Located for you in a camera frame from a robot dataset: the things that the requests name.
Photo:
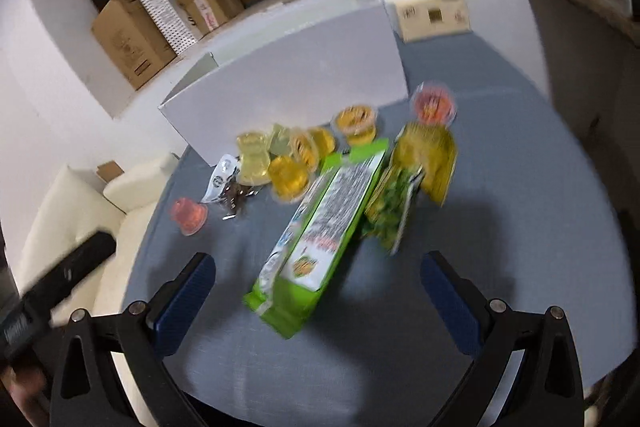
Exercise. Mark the brown cardboard piece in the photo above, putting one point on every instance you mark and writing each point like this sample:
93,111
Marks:
110,171

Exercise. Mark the wooden side counter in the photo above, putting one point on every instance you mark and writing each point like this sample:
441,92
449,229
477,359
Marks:
575,57

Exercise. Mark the cream leather sofa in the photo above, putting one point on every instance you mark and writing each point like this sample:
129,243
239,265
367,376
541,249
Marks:
75,217

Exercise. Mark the white dotted paper bag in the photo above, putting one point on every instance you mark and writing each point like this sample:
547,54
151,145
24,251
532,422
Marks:
167,7

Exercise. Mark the green patterned snack bag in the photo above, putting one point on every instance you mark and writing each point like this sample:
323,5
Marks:
392,207

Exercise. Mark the person's left hand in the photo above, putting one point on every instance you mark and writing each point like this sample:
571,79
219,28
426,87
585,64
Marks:
20,387

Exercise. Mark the yellow snack bag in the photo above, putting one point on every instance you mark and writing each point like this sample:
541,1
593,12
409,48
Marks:
432,157

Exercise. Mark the orange lid jelly cup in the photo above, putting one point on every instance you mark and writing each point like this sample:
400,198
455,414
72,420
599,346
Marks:
304,149

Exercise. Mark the blue-grey tablecloth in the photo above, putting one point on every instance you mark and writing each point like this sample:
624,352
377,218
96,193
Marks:
525,217

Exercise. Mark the dark snack packet white top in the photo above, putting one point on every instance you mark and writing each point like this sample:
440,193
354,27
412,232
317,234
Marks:
227,189

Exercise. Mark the cream tissue box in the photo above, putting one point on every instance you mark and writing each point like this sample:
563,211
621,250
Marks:
432,14

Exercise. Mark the pink jelly cup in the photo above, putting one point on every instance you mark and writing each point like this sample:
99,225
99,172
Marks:
189,216

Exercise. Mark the small open cardboard box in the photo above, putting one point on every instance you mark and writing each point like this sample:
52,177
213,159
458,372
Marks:
210,7

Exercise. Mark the large brown cardboard box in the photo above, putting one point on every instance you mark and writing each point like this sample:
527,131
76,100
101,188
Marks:
132,39

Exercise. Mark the red jelly cup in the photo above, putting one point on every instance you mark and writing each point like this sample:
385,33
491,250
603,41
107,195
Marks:
434,104

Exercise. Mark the long green snack package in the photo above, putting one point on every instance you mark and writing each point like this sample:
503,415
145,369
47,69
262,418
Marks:
325,227

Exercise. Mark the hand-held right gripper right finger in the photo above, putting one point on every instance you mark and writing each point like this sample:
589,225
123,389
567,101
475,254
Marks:
450,302

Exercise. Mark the pale yellow jelly cup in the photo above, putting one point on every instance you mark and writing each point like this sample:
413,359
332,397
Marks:
252,162
281,142

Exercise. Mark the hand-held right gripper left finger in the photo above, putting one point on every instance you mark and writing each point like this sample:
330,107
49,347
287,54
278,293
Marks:
185,302

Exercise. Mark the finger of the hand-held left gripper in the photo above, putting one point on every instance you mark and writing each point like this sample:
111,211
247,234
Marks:
75,267

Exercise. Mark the white cardboard box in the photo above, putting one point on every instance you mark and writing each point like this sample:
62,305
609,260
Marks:
300,82

